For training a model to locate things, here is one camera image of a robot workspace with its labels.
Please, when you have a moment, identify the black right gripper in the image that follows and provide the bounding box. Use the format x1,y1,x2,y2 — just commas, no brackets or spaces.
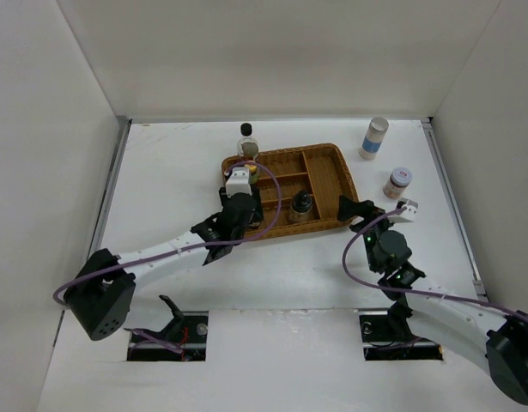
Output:
337,195,403,272

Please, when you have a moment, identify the yellow-capped red sauce bottle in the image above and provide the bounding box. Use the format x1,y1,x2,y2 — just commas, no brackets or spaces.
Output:
244,163,260,187

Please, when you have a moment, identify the grey-lid brown spice jar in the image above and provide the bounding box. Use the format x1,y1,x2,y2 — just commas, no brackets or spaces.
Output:
383,167,413,199

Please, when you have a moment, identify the tall black-capped sauce bottle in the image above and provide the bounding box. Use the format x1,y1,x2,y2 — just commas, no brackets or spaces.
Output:
237,123,259,161

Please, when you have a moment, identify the white blue-band salt canister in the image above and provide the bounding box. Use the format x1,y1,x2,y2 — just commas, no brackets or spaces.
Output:
359,117,389,160

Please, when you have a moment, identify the small black-capped dark bottle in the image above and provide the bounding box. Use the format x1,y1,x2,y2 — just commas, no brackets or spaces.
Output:
288,190,313,223

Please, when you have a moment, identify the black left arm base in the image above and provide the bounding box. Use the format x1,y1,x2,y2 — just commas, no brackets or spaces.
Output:
126,294,209,362

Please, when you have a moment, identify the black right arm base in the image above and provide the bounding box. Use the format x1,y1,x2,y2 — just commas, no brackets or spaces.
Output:
358,305,443,361

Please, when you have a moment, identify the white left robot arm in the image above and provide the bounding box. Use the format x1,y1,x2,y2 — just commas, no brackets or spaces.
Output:
64,185,263,345

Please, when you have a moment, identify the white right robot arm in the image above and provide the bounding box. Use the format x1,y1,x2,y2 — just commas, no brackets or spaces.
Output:
337,195,528,405

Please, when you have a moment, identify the brown wicker divided tray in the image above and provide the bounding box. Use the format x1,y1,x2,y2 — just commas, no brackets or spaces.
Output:
246,143,359,239

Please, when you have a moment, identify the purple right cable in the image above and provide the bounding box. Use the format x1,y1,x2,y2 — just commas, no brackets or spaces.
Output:
342,206,528,327

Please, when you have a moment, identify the purple cable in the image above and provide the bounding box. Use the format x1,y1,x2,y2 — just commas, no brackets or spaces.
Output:
342,206,528,327
52,161,283,306

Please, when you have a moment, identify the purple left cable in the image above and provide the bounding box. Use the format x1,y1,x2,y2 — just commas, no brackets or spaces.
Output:
52,161,283,306

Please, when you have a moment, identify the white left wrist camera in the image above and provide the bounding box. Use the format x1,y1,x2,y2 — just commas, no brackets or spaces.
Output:
225,167,252,198

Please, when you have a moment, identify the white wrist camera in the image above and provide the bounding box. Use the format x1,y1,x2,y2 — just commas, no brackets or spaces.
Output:
225,167,252,198
389,197,419,224

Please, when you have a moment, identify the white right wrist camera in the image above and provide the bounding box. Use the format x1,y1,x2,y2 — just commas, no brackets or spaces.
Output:
389,197,419,224

